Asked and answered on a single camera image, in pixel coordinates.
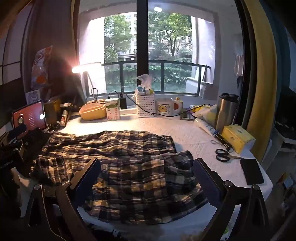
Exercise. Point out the white quilted table cover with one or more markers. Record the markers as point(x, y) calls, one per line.
point(185, 139)

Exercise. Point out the yellow tissue pack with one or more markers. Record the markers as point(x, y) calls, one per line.
point(238, 138)

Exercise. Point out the white and yellow packet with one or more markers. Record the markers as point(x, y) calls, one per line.
point(207, 112)

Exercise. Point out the colourful snack bag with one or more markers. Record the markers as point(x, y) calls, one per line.
point(41, 67)

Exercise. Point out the white mug with yellow bear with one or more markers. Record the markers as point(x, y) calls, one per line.
point(164, 107)

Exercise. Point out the desk lamp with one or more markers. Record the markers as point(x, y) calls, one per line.
point(85, 67)

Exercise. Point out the metal tray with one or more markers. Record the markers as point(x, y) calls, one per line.
point(188, 117)

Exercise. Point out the white green drink carton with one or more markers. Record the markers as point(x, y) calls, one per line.
point(113, 110)

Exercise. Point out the yellow lidded bottle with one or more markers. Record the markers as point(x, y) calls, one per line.
point(179, 100)

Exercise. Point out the yellow plastic bag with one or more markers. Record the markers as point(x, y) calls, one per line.
point(198, 108)

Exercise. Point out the black pen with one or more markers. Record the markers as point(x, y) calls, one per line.
point(223, 140)

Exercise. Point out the yellow curtain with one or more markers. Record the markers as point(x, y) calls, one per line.
point(261, 81)

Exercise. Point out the yellow tin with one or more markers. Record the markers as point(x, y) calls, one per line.
point(52, 110)

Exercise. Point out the white wipes packet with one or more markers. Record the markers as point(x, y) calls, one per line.
point(207, 127)

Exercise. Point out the balcony railing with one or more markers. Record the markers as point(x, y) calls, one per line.
point(161, 63)

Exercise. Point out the white perforated basket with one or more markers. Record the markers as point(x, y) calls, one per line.
point(145, 105)

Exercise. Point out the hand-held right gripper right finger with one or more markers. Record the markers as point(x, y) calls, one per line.
point(205, 183)

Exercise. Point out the plaid flannel shirt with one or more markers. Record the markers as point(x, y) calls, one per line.
point(138, 166)

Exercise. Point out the crumpled clear plastic bag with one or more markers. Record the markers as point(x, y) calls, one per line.
point(144, 82)

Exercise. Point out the hanging pale clothes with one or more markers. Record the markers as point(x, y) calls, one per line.
point(238, 66)

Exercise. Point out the yellow bowl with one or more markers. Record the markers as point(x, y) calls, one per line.
point(92, 112)

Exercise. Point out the stainless steel tumbler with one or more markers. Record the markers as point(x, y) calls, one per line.
point(226, 113)

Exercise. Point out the small green jar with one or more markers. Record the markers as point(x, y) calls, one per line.
point(183, 112)

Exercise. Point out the black power adapter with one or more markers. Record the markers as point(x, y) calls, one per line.
point(123, 103)

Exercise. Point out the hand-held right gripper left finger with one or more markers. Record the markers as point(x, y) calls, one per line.
point(89, 178)

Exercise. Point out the tablet with red screen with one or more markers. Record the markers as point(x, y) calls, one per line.
point(31, 115)

